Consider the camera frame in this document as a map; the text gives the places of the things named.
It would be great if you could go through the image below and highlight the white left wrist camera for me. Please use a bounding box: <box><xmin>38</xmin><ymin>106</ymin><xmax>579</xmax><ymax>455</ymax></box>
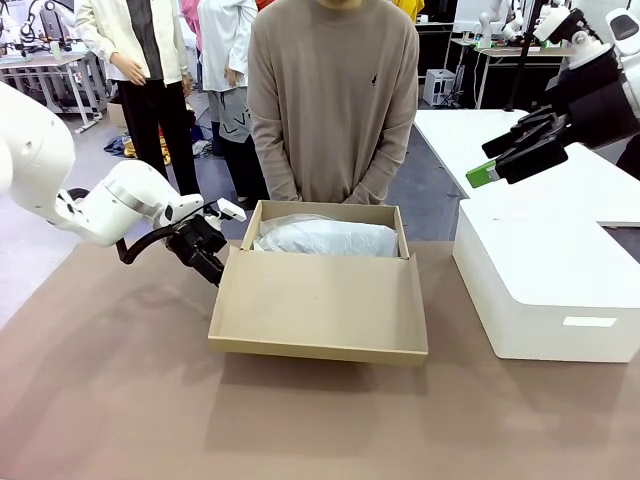
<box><xmin>215</xmin><ymin>198</ymin><xmax>248</xmax><ymax>223</ymax></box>

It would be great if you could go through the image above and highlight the white tissue paper sheet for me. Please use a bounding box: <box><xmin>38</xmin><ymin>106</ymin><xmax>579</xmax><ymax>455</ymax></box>
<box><xmin>252</xmin><ymin>213</ymin><xmax>400</xmax><ymax>259</ymax></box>

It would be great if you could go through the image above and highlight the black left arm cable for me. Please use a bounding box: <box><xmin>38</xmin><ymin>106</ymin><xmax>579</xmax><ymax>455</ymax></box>
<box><xmin>115</xmin><ymin>225</ymin><xmax>187</xmax><ymax>266</ymax></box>

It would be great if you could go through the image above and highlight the person in yellow top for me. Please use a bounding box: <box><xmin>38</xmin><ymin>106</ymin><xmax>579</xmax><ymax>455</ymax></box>
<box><xmin>393</xmin><ymin>0</ymin><xmax>427</xmax><ymax>24</ymax></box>

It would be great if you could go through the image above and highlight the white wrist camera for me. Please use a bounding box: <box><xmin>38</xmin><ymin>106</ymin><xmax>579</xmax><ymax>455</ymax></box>
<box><xmin>215</xmin><ymin>198</ymin><xmax>248</xmax><ymax>223</ymax></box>
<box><xmin>533</xmin><ymin>7</ymin><xmax>587</xmax><ymax>51</ymax></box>

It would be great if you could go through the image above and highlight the person's right forearm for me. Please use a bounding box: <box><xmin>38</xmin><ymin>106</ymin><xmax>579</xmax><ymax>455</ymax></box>
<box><xmin>249</xmin><ymin>129</ymin><xmax>304</xmax><ymax>203</ymax></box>

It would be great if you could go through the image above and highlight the brown cardboard shoe box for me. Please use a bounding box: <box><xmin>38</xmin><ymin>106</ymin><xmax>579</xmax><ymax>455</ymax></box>
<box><xmin>207</xmin><ymin>199</ymin><xmax>431</xmax><ymax>369</ymax></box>

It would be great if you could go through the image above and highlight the background work table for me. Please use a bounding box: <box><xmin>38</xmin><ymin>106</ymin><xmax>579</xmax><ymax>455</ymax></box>
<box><xmin>449</xmin><ymin>37</ymin><xmax>576</xmax><ymax>111</ymax></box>

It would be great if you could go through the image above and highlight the grey background table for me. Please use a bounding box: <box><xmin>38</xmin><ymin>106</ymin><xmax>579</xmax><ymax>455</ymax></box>
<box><xmin>0</xmin><ymin>49</ymin><xmax>109</xmax><ymax>134</ymax></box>

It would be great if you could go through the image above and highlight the white board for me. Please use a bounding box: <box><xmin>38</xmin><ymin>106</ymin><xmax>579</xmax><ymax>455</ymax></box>
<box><xmin>452</xmin><ymin>0</ymin><xmax>496</xmax><ymax>35</ymax></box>

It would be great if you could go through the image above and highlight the blue yellow cloth pile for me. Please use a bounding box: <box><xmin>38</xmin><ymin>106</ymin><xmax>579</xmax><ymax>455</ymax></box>
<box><xmin>102</xmin><ymin>133</ymin><xmax>139</xmax><ymax>162</ymax></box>

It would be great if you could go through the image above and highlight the figure in pink garment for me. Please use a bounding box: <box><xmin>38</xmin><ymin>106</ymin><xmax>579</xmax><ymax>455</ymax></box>
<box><xmin>180</xmin><ymin>0</ymin><xmax>202</xmax><ymax>54</ymax></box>

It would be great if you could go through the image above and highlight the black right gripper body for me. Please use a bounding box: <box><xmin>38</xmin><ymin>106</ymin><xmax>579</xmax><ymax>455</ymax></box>
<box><xmin>544</xmin><ymin>49</ymin><xmax>640</xmax><ymax>151</ymax></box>

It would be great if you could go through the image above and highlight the large white storage box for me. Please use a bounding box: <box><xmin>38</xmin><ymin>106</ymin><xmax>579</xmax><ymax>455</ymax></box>
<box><xmin>452</xmin><ymin>197</ymin><xmax>640</xmax><ymax>364</ymax></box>

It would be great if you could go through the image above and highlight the colourful cloth pile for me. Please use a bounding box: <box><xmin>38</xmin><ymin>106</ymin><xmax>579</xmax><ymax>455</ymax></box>
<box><xmin>158</xmin><ymin>124</ymin><xmax>174</xmax><ymax>166</ymax></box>

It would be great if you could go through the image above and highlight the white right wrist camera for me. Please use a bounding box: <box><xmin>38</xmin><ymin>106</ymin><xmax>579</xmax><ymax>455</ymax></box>
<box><xmin>533</xmin><ymin>7</ymin><xmax>587</xmax><ymax>51</ymax></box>

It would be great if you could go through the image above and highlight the person in beige sweater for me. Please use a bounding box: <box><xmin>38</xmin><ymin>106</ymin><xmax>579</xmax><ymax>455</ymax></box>
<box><xmin>247</xmin><ymin>0</ymin><xmax>420</xmax><ymax>206</ymax></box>

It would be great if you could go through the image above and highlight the figure in white shirt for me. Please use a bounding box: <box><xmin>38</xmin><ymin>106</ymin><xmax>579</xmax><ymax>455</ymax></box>
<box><xmin>197</xmin><ymin>0</ymin><xmax>272</xmax><ymax>202</ymax></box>

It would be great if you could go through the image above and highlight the person's left forearm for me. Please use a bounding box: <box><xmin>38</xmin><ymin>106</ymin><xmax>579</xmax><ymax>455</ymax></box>
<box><xmin>344</xmin><ymin>134</ymin><xmax>419</xmax><ymax>206</ymax></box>

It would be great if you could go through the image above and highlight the black pole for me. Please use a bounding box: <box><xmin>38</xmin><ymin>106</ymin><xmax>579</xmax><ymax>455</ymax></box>
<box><xmin>503</xmin><ymin>0</ymin><xmax>539</xmax><ymax>113</ymax></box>

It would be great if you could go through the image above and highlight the small cardboard box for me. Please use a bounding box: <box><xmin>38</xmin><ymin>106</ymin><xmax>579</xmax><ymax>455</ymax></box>
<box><xmin>106</xmin><ymin>101</ymin><xmax>129</xmax><ymax>131</ymax></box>

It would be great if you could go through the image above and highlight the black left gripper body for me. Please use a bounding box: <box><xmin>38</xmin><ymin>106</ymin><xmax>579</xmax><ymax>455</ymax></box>
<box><xmin>167</xmin><ymin>214</ymin><xmax>229</xmax><ymax>267</ymax></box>

